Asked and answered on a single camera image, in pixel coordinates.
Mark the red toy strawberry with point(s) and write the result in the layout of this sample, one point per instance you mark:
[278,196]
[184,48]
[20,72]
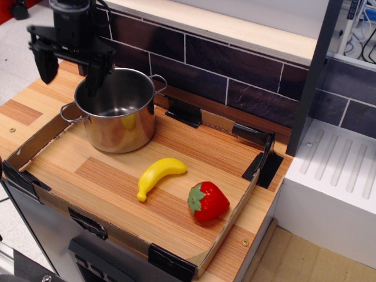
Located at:
[206,201]

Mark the white toy sink drainboard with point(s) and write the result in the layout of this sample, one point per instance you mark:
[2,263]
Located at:
[328,194]

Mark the brass screw right front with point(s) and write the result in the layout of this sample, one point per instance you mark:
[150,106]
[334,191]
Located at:
[245,243]

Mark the dark grey vertical post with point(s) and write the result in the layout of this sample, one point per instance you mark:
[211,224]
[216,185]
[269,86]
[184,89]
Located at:
[302,120]

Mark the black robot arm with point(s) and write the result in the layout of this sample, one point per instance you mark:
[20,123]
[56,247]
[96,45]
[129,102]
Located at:
[100,11]

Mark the shiny metal pot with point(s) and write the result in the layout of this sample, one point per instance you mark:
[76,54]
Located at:
[120,117]

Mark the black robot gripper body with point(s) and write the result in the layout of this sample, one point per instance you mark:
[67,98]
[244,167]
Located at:
[74,34]

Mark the cardboard fence with black tape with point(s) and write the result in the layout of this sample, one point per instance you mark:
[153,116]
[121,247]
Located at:
[80,203]

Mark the yellow toy banana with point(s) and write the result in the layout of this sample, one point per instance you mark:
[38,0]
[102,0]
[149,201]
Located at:
[157,171]

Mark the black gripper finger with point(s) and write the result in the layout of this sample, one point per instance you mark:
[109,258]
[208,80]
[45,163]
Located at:
[95,77]
[47,64]

